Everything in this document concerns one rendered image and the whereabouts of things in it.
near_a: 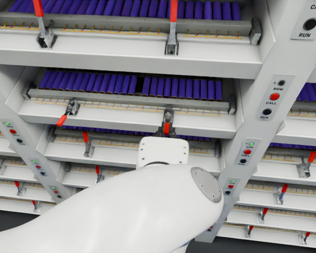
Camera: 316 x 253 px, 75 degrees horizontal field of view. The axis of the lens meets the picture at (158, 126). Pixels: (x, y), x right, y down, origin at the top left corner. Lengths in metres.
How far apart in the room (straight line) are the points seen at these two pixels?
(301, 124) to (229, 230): 0.76
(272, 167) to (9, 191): 1.17
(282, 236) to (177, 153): 1.03
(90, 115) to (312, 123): 0.59
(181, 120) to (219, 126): 0.10
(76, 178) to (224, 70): 0.72
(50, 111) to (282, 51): 0.58
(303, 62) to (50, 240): 0.47
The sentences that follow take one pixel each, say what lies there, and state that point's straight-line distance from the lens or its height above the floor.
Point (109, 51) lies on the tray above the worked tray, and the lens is 0.47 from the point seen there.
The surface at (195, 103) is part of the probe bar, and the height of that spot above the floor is 0.92.
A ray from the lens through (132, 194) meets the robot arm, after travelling 0.19.
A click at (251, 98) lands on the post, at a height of 0.99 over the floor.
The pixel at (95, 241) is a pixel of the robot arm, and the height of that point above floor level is 1.10.
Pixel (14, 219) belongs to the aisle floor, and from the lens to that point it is 1.61.
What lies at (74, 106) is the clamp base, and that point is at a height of 0.91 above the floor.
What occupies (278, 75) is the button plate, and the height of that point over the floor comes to 1.05.
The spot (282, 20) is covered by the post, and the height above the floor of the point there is 1.15.
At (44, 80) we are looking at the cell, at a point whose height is 0.93.
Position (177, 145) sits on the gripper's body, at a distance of 0.41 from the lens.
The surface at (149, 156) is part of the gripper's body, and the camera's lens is 0.38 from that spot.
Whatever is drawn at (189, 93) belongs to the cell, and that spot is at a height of 0.93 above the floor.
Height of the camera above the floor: 1.27
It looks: 45 degrees down
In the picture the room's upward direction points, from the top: straight up
